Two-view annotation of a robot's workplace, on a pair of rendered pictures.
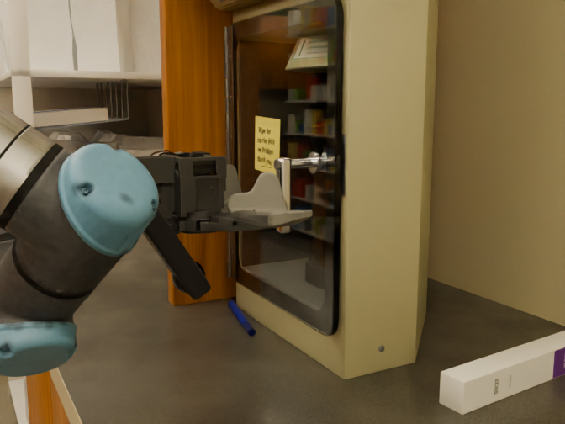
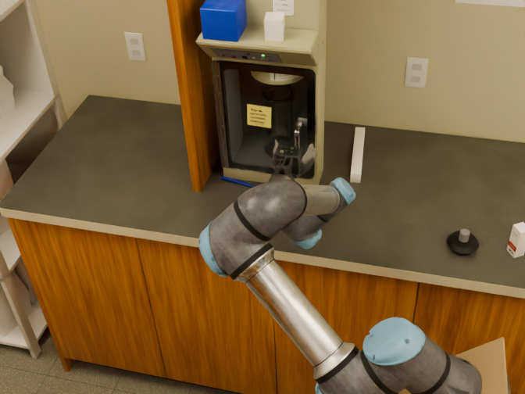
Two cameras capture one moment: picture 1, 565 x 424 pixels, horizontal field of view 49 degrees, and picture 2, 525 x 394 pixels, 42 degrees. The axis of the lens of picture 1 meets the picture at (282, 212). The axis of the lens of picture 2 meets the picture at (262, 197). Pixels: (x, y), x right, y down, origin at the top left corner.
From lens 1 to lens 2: 1.74 m
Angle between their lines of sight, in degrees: 50
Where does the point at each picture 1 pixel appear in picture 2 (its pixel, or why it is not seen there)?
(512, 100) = not seen: hidden behind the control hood
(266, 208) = (310, 155)
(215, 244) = (205, 155)
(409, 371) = (326, 174)
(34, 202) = (341, 204)
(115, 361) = not seen: hidden behind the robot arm
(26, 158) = (338, 195)
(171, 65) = (189, 89)
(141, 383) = not seen: hidden behind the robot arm
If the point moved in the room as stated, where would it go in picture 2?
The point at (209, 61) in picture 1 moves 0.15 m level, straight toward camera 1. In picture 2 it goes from (195, 76) to (235, 90)
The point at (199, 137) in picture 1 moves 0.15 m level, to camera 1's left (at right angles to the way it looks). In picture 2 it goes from (198, 113) to (161, 134)
